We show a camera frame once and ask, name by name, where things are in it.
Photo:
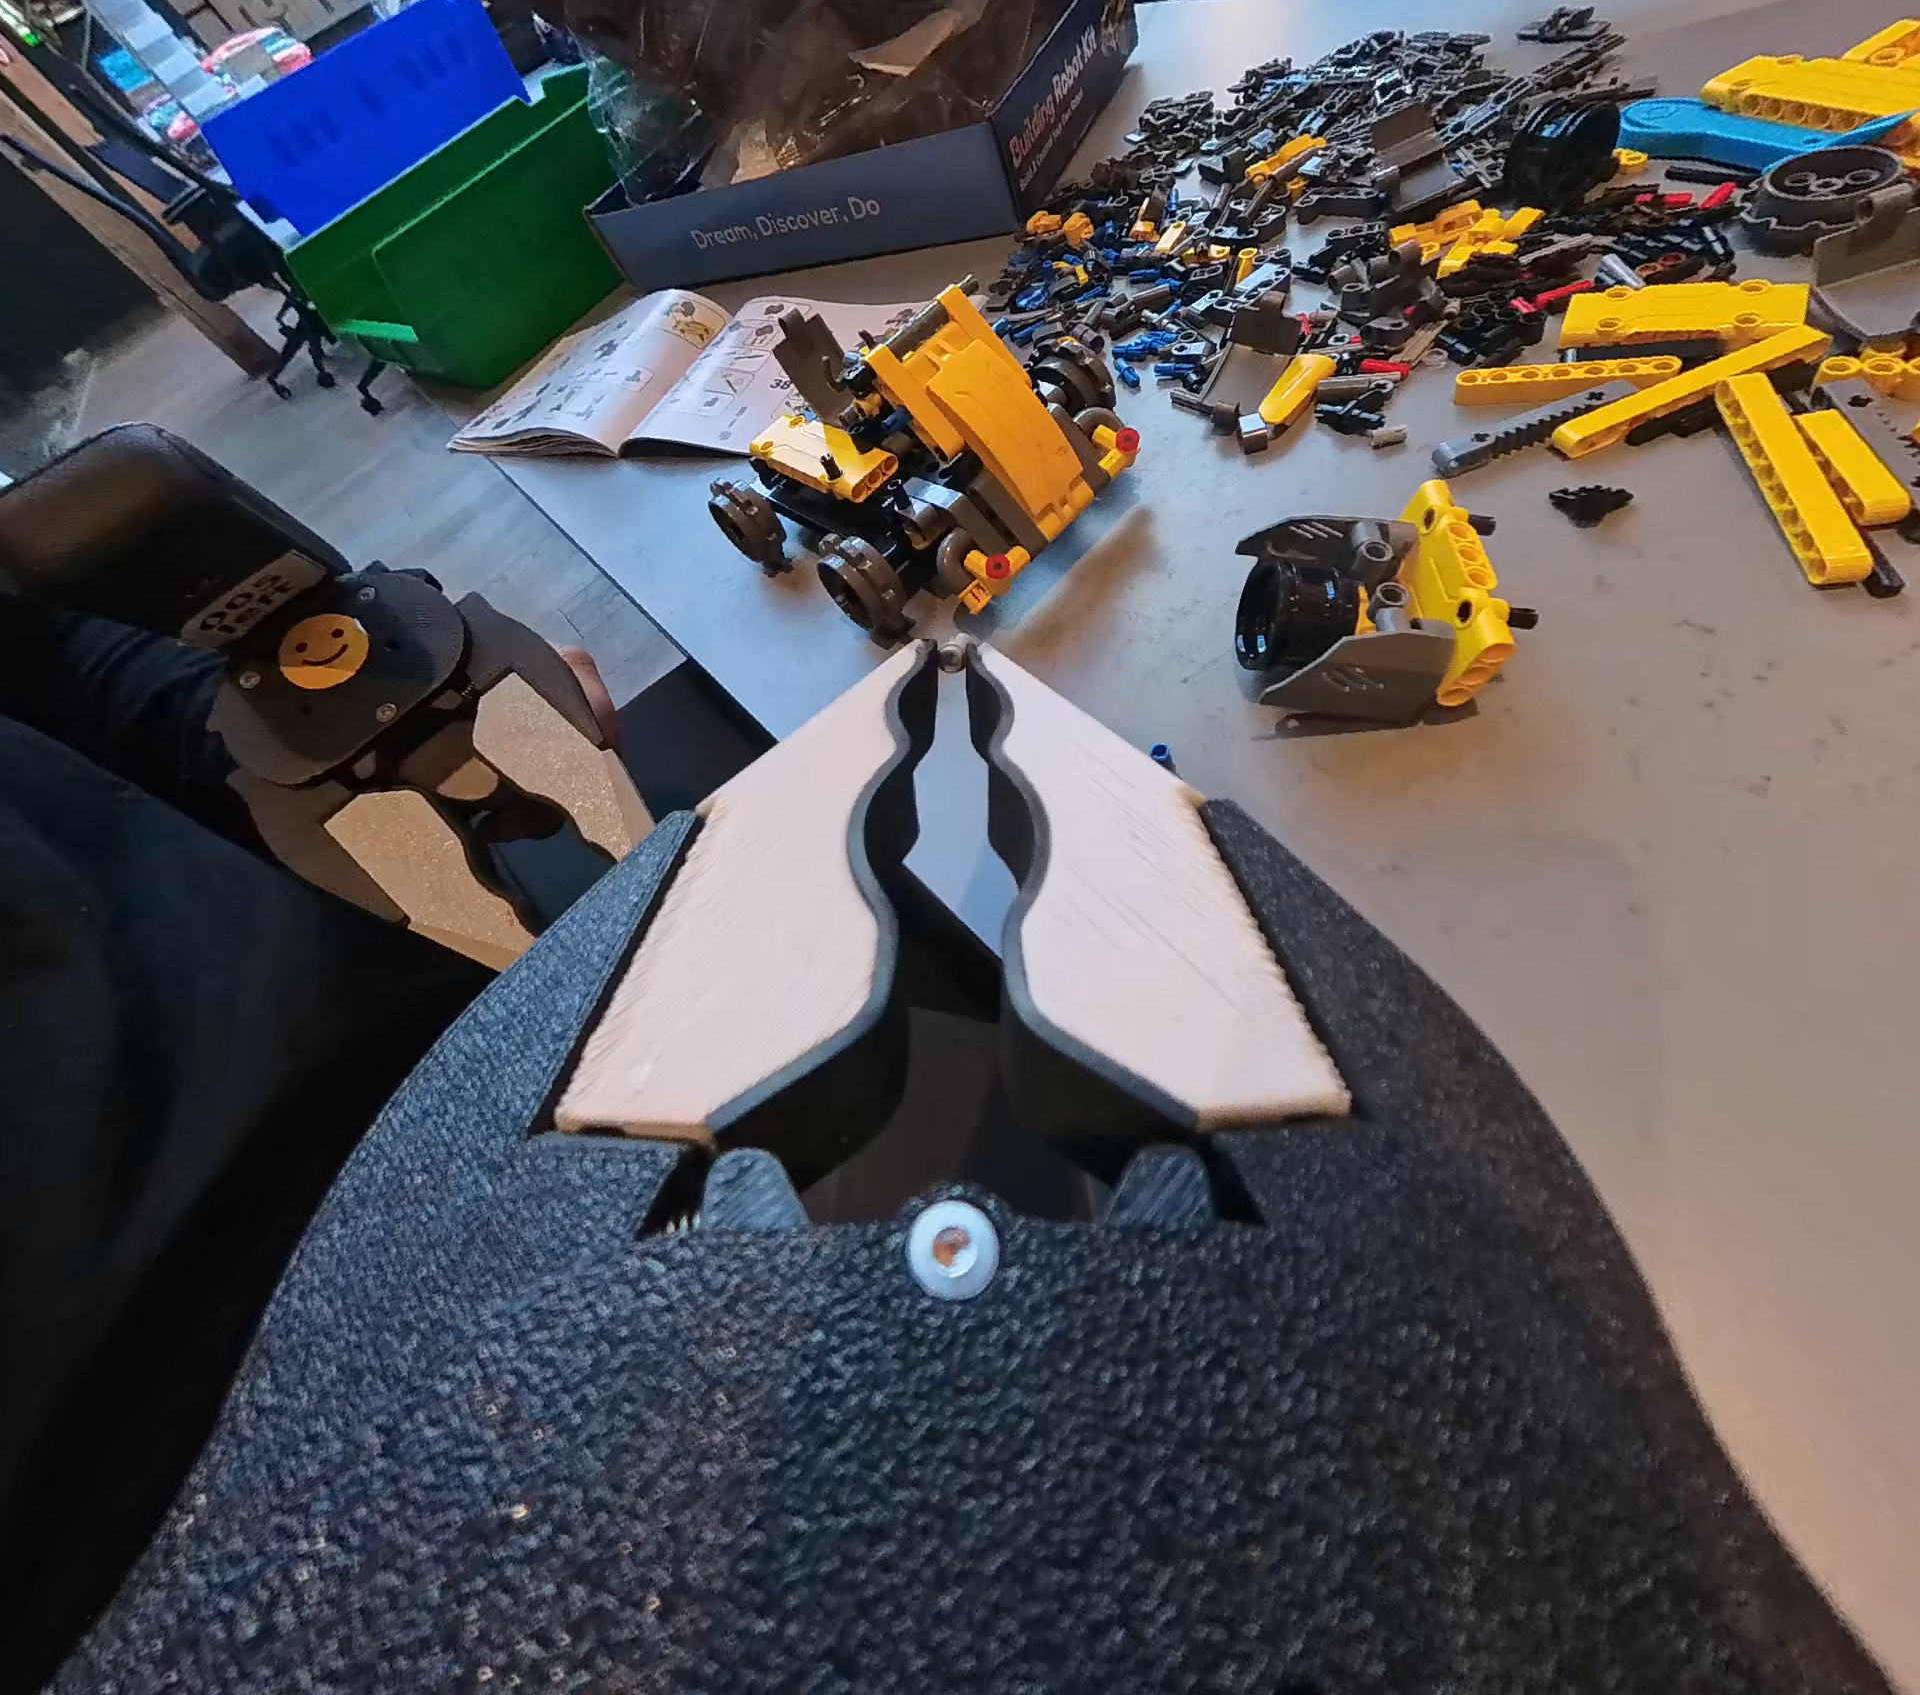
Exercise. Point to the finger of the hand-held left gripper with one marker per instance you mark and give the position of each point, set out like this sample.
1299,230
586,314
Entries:
579,780
420,870

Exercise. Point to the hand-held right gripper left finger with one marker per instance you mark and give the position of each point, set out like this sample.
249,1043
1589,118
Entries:
750,959

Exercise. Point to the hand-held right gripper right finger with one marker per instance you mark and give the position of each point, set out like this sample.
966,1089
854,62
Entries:
1170,959

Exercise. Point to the person's left forearm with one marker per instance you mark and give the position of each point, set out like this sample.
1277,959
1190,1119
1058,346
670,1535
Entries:
90,690

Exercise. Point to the instruction booklet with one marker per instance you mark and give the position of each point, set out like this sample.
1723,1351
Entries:
600,390

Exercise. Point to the green storage bin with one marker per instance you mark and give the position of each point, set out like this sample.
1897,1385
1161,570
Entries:
451,270

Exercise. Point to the yellow grey wheel assembly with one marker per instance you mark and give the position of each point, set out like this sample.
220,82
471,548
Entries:
1441,586

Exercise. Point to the yellow toy brick car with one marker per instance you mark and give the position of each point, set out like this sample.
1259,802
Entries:
975,404

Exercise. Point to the dark gear rack piece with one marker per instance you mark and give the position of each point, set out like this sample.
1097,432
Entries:
1500,442

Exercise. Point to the small black connector piece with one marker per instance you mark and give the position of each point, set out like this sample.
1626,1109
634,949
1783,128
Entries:
1590,504

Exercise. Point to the dark blue kit box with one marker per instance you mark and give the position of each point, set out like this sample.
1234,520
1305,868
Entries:
841,218

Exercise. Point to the clear plastic bag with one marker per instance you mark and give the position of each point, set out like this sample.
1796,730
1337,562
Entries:
630,134

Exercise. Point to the pile of small black pieces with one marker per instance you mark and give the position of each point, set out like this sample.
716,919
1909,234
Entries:
1350,164

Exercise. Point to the black wheel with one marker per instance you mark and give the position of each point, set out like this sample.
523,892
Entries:
1561,150

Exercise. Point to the blue brick separator tool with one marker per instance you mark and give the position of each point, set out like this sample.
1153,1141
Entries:
1680,128

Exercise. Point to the grey wheel hub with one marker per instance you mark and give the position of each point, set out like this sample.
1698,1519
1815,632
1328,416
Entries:
1822,188

